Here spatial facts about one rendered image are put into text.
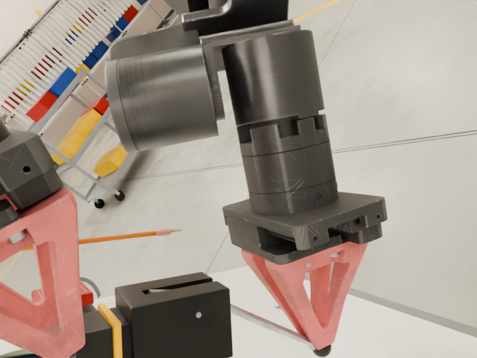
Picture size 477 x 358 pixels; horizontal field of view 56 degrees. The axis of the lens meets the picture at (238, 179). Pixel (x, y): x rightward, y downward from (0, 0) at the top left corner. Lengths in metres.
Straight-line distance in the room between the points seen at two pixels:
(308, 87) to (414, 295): 1.37
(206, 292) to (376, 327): 0.23
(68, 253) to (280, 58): 0.15
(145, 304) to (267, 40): 0.16
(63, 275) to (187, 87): 0.12
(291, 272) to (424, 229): 1.47
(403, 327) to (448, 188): 1.36
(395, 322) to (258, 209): 0.22
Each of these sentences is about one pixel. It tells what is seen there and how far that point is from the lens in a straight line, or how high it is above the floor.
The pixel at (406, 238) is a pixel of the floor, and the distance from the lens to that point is 1.73.
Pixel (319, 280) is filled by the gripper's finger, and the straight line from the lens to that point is 0.32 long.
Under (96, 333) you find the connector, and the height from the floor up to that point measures 1.15.
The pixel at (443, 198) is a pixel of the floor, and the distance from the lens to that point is 1.77.
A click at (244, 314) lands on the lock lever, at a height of 1.08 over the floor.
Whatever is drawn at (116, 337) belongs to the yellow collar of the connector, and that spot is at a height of 1.14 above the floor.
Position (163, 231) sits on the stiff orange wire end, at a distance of 0.37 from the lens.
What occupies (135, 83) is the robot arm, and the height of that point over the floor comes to 1.21.
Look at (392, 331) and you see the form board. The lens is 0.44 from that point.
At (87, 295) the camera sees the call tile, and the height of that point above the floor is 1.09.
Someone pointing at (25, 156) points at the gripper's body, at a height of 1.24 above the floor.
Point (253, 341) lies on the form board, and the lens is 0.41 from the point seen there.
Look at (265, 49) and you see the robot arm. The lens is 0.26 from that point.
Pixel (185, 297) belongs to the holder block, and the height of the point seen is 1.13.
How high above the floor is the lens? 1.25
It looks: 27 degrees down
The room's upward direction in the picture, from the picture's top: 48 degrees counter-clockwise
